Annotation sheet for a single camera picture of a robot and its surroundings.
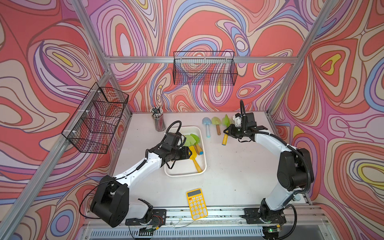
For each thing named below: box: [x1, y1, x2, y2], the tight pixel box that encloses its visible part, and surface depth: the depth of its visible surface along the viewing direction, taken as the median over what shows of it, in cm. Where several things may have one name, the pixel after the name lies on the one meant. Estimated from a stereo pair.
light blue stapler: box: [294, 193, 303, 202], surface depth 77 cm
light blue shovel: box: [202, 117, 212, 138], surface depth 113 cm
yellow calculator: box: [186, 188, 208, 221], surface depth 78 cm
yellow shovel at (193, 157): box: [189, 145, 202, 173], surface depth 97 cm
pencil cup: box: [149, 106, 166, 132], surface depth 101 cm
